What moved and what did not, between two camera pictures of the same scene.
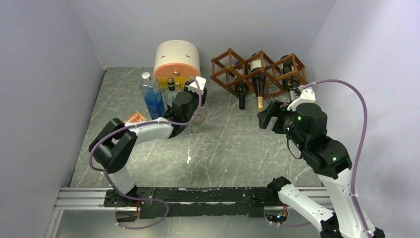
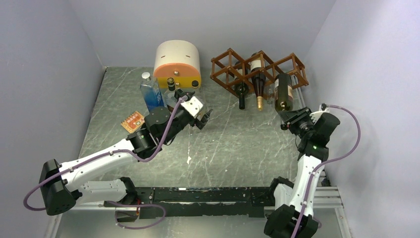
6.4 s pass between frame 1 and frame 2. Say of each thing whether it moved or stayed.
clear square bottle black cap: stayed
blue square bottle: stayed
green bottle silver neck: moved
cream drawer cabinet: stayed
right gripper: moved
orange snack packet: stayed
